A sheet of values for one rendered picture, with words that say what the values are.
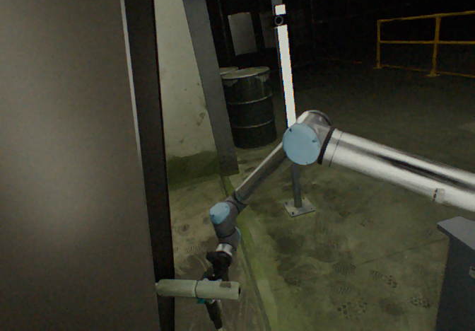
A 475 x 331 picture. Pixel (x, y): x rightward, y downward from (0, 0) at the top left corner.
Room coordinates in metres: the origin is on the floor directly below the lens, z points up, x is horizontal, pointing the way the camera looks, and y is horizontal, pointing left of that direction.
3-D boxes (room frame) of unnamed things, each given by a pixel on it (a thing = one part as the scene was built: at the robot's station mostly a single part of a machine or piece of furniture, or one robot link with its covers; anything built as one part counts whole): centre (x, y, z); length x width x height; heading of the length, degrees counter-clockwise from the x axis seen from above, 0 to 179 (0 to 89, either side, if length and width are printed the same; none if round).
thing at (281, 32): (1.77, -0.40, 1.02); 0.06 x 0.02 x 0.83; 97
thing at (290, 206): (1.81, -0.39, 0.01); 0.20 x 0.20 x 0.01; 7
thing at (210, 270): (0.83, 0.16, 0.50); 0.12 x 0.08 x 0.09; 164
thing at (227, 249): (0.91, 0.14, 0.50); 0.10 x 0.05 x 0.09; 74
